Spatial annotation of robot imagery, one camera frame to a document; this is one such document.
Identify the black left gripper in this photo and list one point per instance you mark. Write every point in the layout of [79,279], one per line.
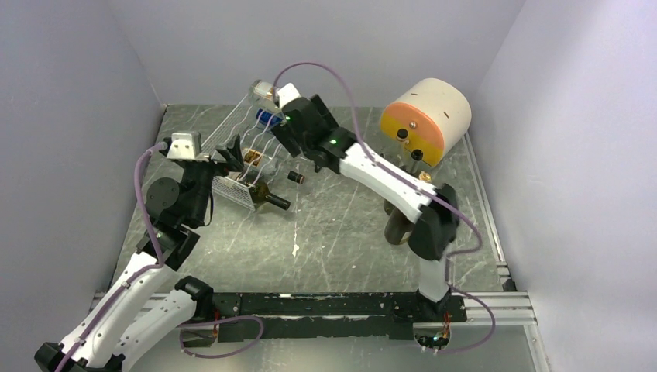
[230,156]

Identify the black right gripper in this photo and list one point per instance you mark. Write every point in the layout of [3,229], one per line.
[286,136]

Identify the dark green bottle black neck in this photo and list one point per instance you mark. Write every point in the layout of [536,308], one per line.
[251,195]

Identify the brown bottle gold foil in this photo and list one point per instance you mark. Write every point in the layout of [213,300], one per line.
[398,227]

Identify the clear bottle white gold label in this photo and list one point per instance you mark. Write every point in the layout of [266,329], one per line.
[403,140]

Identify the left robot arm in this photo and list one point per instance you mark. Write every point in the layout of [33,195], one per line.
[173,186]

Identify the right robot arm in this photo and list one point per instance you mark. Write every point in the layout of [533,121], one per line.
[426,206]

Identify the blue clear bottle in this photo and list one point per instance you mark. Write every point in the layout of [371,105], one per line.
[269,119]

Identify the cream orange yellow cylinder box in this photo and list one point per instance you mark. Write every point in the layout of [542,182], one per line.
[435,115]

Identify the white wire wine rack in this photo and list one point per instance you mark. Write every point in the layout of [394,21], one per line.
[248,138]

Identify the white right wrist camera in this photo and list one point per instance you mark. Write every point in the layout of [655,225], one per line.
[286,94]

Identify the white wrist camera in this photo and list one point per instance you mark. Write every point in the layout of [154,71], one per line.
[286,94]
[184,146]

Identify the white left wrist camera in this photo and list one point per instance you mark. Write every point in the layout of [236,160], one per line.
[184,146]

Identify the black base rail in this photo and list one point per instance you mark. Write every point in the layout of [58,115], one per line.
[395,315]

